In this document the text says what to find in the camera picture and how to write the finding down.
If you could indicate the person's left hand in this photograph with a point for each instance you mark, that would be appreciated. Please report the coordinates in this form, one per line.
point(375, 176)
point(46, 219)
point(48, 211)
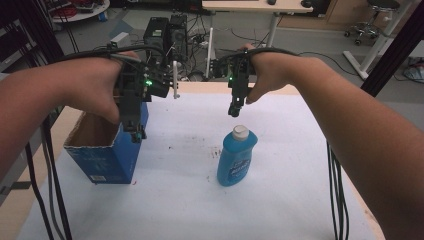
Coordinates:
point(93, 83)

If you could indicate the black rolling stool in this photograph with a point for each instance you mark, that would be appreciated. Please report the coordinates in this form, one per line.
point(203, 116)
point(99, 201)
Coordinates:
point(370, 23)

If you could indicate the blue bottle with white cap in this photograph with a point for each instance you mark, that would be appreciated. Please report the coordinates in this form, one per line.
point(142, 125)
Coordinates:
point(235, 160)

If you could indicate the white-legged wooden desk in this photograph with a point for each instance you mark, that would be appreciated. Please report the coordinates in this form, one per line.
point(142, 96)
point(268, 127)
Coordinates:
point(253, 6)

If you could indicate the blue cardboard box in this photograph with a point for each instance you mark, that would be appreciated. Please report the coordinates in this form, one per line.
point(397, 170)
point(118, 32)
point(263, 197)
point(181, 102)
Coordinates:
point(110, 160)

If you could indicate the white metal stand leg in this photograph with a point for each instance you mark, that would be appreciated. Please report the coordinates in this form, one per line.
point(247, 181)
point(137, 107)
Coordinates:
point(376, 50)

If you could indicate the black computer tower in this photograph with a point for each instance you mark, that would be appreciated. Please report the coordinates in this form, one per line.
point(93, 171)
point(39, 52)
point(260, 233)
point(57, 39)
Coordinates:
point(156, 33)
point(178, 36)

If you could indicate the black metal frame post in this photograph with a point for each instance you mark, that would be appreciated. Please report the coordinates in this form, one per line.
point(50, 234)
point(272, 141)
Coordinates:
point(393, 50)

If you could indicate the person's right hand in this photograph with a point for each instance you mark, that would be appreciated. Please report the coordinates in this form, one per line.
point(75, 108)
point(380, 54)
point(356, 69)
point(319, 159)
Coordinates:
point(273, 71)

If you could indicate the white table mat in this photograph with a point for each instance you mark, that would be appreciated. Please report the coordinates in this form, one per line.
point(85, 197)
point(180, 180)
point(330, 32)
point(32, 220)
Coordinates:
point(186, 200)

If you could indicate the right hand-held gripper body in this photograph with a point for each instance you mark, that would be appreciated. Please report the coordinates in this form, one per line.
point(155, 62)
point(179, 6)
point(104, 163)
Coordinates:
point(239, 75)

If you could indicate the round white table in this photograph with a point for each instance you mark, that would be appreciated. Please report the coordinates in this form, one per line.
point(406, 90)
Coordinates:
point(83, 10)

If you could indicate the black metal rack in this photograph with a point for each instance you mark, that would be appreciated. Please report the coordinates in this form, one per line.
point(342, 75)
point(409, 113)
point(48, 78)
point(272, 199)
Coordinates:
point(23, 33)

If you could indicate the small white device box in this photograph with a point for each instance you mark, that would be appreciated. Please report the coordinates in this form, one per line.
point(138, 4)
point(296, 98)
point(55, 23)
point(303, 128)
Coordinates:
point(120, 38)

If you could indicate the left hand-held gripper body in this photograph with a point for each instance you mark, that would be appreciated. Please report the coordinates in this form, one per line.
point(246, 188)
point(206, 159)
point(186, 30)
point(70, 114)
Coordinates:
point(133, 83)

